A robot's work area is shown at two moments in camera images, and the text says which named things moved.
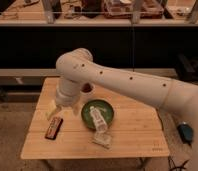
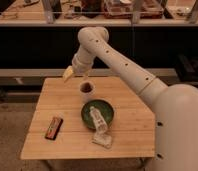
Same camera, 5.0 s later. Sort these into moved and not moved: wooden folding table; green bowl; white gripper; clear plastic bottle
Moved: white gripper
Not moved: clear plastic bottle; wooden folding table; green bowl
